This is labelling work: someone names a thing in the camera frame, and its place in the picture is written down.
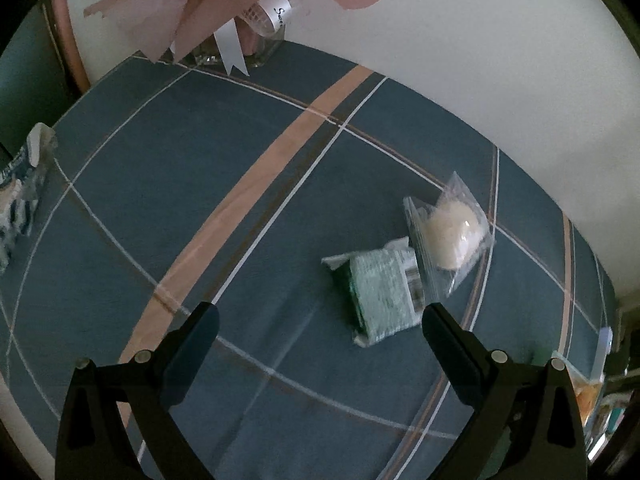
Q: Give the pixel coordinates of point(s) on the blue plaid tablecloth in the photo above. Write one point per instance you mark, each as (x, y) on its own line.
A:
(235, 190)

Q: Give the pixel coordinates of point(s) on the glass vase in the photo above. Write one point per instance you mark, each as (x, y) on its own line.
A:
(250, 39)

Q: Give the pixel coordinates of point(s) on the wrapped yellow croissant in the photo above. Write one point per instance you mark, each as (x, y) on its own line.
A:
(586, 396)

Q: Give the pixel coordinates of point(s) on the mint green snack packet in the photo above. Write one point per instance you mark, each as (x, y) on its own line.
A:
(385, 288)

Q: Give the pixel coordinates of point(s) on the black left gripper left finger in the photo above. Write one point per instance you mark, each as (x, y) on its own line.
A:
(92, 439)

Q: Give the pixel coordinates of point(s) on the white power strip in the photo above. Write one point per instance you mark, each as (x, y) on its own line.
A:
(604, 345)

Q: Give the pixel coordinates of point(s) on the pale green white tray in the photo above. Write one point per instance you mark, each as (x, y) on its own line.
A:
(593, 423)

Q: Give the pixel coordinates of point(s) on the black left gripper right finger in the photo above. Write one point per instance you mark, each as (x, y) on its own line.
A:
(525, 422)

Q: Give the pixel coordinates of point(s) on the blue white crumpled wrapper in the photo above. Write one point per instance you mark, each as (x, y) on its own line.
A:
(22, 181)

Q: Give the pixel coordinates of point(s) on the clear bag white bun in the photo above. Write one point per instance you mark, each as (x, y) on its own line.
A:
(448, 237)

